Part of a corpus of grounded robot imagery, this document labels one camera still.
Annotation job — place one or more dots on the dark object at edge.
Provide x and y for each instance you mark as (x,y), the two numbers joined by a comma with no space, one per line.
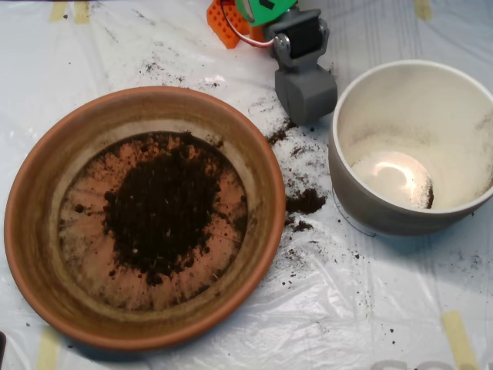
(2,345)

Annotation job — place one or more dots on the beige masking tape strip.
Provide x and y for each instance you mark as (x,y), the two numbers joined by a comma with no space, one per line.
(423,9)
(458,339)
(82,11)
(48,350)
(58,9)

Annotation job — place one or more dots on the large spilled soil clump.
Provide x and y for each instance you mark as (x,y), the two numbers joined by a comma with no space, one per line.
(306,200)

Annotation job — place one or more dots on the small spilled soil clump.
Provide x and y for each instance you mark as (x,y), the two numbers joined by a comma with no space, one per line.
(300,225)

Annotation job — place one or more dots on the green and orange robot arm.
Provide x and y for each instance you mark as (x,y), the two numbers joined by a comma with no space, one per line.
(254,17)

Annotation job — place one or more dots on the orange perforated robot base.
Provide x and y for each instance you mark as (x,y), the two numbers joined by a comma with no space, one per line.
(223,23)

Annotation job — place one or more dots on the clear plastic sheet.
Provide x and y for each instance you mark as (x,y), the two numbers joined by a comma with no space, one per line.
(346,308)

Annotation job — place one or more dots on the terracotta clay bowl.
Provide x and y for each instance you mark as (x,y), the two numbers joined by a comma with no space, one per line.
(154,333)

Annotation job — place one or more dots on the white ceramic pot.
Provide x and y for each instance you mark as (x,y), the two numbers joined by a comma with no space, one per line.
(385,223)

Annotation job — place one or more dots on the elongated spilled soil clump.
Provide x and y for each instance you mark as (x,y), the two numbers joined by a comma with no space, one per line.
(279,135)

